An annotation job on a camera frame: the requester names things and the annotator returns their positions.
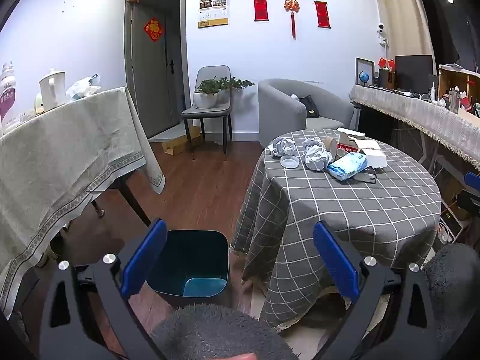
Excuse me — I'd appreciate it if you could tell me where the fringed beige table runner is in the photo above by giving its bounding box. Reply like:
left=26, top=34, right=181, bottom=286
left=350, top=84, right=480, bottom=171

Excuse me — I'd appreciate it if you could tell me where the grey checked tablecloth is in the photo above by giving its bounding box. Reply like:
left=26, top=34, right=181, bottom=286
left=229, top=129, right=442, bottom=331

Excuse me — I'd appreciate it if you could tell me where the grey dining chair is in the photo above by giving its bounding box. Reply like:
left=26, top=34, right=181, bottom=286
left=182, top=65, right=233, bottom=160

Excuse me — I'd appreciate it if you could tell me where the purple and white packet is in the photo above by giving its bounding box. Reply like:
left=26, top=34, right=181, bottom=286
left=0, top=61, right=19, bottom=136

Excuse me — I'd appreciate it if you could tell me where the wooden storage box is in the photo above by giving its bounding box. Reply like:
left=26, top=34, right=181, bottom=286
left=438, top=64, right=480, bottom=111

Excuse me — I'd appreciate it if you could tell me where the white plastic bag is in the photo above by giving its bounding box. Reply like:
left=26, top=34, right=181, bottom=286
left=67, top=74, right=103, bottom=101

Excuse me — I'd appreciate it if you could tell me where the grey door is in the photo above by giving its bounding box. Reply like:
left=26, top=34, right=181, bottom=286
left=125, top=0, right=188, bottom=139

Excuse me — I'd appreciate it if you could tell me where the person's leg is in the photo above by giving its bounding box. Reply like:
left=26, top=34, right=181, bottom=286
left=150, top=304, right=301, bottom=360
left=422, top=243, right=480, bottom=349

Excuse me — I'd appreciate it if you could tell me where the person's right leg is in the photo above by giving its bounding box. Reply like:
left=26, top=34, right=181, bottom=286
left=422, top=243, right=480, bottom=349

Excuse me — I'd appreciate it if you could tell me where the black monitor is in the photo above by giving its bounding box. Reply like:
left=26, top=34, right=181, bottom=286
left=395, top=55, right=436, bottom=91

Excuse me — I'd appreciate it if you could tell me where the potted green plant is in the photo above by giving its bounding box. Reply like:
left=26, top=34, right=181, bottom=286
left=193, top=76, right=256, bottom=109

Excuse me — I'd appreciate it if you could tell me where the black handbag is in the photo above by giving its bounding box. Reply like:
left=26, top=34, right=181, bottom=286
left=298, top=95, right=320, bottom=118

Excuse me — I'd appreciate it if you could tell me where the dark brown box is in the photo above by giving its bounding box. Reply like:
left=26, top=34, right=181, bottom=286
left=378, top=68, right=396, bottom=89

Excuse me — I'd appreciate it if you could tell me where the beige patterned tablecloth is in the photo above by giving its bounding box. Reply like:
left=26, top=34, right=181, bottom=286
left=0, top=87, right=166, bottom=310

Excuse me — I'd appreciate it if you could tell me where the red wall scroll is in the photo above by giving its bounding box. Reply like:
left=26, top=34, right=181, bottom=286
left=253, top=0, right=270, bottom=22
left=313, top=0, right=332, bottom=29

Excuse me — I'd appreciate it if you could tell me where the white kettle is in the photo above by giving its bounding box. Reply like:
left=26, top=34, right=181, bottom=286
left=38, top=68, right=67, bottom=112

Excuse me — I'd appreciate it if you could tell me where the blue tissue packet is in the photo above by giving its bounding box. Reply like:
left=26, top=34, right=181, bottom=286
left=327, top=154, right=369, bottom=182

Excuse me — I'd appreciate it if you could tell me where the grey armchair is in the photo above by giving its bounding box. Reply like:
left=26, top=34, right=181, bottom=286
left=257, top=79, right=355, bottom=149

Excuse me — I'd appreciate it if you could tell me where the person's left leg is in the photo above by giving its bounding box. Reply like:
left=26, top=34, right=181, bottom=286
left=150, top=304, right=301, bottom=360

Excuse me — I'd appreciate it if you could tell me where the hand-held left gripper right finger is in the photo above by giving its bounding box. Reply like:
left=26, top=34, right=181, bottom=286
left=313, top=220, right=439, bottom=360

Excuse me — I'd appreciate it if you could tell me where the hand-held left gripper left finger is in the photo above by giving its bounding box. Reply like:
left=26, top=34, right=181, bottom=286
left=39, top=217, right=168, bottom=360

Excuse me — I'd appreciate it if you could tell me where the teal plastic trash bin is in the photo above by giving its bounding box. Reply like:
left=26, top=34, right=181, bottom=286
left=145, top=229, right=230, bottom=308

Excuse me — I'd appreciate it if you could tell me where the picture frame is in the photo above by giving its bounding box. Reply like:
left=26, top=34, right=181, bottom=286
left=355, top=57, right=376, bottom=87

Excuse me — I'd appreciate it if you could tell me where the wall calendar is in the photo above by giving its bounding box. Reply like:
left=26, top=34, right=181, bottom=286
left=198, top=0, right=229, bottom=29

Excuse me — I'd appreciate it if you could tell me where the red diamond door decoration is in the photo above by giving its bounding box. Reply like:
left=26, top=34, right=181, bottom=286
left=143, top=17, right=165, bottom=42

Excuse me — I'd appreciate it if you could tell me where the white paper ball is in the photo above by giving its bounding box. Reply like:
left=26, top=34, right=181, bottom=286
left=269, top=137, right=298, bottom=157
left=302, top=137, right=334, bottom=172

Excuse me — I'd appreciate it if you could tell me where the flat cardboard box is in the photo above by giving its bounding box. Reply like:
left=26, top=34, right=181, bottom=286
left=162, top=125, right=203, bottom=156

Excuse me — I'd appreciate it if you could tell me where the red and white cardboard box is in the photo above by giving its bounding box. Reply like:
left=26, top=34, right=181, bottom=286
left=335, top=127, right=380, bottom=157

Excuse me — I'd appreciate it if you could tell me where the dark wooden table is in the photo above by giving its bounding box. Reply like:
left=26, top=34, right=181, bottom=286
left=90, top=174, right=152, bottom=229

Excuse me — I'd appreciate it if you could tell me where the beige curtain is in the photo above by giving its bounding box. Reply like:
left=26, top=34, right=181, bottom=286
left=370, top=0, right=437, bottom=68

